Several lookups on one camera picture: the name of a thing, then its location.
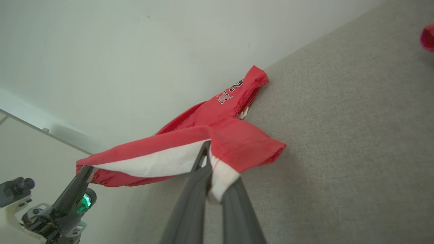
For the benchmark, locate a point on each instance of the red and white jersey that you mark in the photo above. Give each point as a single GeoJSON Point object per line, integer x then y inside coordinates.
{"type": "Point", "coordinates": [234, 139]}

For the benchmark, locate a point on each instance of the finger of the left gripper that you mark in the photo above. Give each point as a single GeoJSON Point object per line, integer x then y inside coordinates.
{"type": "Point", "coordinates": [73, 193]}

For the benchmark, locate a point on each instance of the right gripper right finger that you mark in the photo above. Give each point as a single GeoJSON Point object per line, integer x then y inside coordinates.
{"type": "Point", "coordinates": [240, 217]}

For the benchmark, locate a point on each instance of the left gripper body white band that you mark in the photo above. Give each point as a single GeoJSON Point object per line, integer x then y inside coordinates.
{"type": "Point", "coordinates": [64, 222]}

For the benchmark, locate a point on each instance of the plain red garment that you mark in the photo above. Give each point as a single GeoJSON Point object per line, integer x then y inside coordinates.
{"type": "Point", "coordinates": [428, 38]}

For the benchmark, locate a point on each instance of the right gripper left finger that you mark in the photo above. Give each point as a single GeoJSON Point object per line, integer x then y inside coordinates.
{"type": "Point", "coordinates": [191, 206]}

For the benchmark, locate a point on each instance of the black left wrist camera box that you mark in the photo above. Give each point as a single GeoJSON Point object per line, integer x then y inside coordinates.
{"type": "Point", "coordinates": [15, 191]}

